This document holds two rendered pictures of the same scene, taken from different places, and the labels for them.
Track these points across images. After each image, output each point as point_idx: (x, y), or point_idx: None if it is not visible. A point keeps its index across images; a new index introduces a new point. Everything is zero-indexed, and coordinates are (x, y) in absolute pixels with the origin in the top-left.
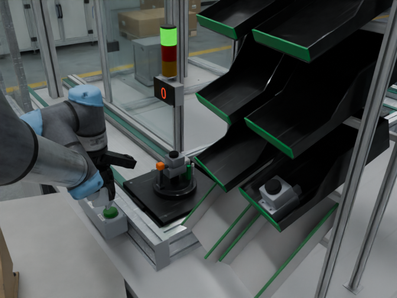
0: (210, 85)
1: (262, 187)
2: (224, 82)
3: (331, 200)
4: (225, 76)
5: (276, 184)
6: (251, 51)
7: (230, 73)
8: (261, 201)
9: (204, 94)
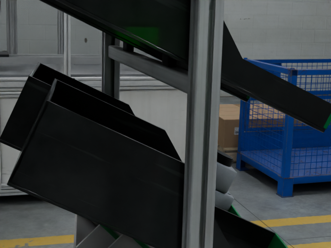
0: (296, 90)
1: (232, 169)
2: (251, 88)
3: (85, 226)
4: (251, 72)
5: (218, 151)
6: (173, 8)
7: (238, 63)
8: (230, 195)
9: (311, 113)
